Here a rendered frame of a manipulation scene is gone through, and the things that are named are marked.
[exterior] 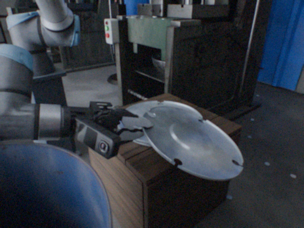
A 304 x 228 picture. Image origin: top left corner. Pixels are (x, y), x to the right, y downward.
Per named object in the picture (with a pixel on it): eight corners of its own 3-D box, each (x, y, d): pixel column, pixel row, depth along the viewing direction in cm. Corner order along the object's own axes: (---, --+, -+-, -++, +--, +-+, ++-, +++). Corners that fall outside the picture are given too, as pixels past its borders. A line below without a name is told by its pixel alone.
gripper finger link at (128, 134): (145, 120, 59) (112, 118, 54) (154, 130, 54) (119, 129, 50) (142, 130, 60) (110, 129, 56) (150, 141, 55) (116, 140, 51)
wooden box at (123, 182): (148, 265, 66) (146, 181, 50) (94, 189, 92) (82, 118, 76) (226, 199, 88) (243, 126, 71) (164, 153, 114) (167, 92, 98)
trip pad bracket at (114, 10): (120, 36, 135) (117, 2, 126) (112, 35, 142) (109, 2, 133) (127, 36, 138) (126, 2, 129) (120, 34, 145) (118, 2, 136)
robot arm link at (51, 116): (39, 113, 40) (38, 150, 43) (66, 114, 42) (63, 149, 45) (40, 98, 46) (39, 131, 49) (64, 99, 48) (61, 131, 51)
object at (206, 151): (239, 205, 42) (241, 203, 42) (119, 132, 49) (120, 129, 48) (243, 142, 67) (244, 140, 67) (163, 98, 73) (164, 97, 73)
